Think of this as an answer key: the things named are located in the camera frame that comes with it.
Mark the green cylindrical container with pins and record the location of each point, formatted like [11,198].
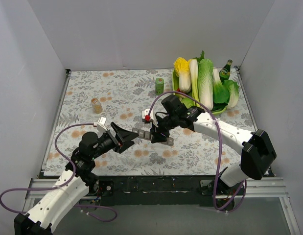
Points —
[159,86]

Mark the bok choy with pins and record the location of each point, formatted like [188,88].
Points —
[220,92]

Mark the yellow napa cabbage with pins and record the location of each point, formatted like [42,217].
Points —
[181,66]

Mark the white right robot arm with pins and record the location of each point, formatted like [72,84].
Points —
[255,148]

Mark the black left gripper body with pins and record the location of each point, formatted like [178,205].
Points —
[116,141]

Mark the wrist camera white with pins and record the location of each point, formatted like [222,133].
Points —
[148,116]
[101,124]

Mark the white green leek stalk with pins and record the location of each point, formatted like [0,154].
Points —
[193,68]

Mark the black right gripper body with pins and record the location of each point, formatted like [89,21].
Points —
[161,126]

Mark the large green napa cabbage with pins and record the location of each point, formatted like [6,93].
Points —
[205,83]

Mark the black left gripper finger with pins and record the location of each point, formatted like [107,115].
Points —
[123,146]
[123,136]

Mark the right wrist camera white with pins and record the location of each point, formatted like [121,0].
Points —
[148,116]

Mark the small round green cabbage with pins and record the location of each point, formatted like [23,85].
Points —
[187,102]

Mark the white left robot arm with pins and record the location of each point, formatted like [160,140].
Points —
[76,181]

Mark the clear pill bottle gold capsules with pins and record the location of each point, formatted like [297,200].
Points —
[96,106]

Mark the green plastic basin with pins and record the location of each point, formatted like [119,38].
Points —
[217,108]

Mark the floral tablecloth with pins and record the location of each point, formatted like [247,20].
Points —
[123,95]

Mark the green Perrier glass bottle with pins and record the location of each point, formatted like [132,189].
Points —
[225,72]

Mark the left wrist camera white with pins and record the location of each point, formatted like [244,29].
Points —
[101,124]

